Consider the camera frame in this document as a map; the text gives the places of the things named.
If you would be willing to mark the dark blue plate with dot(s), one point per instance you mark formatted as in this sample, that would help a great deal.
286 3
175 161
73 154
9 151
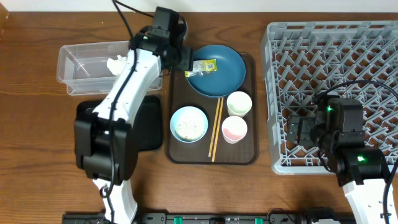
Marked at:
230 74

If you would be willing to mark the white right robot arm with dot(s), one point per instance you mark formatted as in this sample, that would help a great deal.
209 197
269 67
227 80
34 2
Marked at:
361 170

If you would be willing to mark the black waste tray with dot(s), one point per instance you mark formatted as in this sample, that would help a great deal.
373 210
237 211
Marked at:
149 124

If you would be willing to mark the pale green cup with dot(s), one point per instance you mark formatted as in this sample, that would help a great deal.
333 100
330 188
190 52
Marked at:
239 104

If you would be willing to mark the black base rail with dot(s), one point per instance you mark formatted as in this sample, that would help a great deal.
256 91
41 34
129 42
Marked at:
275 216

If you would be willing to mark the right wooden chopstick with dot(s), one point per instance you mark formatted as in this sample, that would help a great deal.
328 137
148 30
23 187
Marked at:
218 127

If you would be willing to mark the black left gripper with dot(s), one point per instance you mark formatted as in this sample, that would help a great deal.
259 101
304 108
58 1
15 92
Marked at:
188 55

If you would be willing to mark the wooden chopstick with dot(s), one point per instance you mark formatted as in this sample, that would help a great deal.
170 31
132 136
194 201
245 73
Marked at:
218 127
214 127

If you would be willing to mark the yellow snack wrapper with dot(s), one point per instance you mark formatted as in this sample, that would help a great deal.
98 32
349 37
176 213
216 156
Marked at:
202 67

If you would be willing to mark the brown serving tray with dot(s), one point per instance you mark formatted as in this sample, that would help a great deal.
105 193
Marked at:
244 152

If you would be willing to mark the pink cup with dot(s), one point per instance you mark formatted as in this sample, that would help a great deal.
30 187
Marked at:
234 129

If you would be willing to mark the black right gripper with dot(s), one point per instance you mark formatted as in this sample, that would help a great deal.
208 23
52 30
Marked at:
294 129

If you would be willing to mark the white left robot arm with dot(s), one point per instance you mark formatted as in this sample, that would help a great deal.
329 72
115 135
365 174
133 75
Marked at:
111 172

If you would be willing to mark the left wooden chopstick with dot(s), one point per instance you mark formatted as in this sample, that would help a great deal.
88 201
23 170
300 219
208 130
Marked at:
214 127

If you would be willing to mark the white tissue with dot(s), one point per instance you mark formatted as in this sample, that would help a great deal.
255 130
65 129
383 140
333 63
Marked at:
116 66

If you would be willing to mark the grey dishwasher rack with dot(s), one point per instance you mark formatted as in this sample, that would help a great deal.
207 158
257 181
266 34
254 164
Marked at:
301 59

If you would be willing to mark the light blue bowl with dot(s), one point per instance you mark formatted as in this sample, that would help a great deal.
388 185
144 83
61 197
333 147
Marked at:
188 124

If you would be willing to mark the clear plastic waste bin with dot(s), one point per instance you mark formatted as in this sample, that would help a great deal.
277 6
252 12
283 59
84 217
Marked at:
83 69

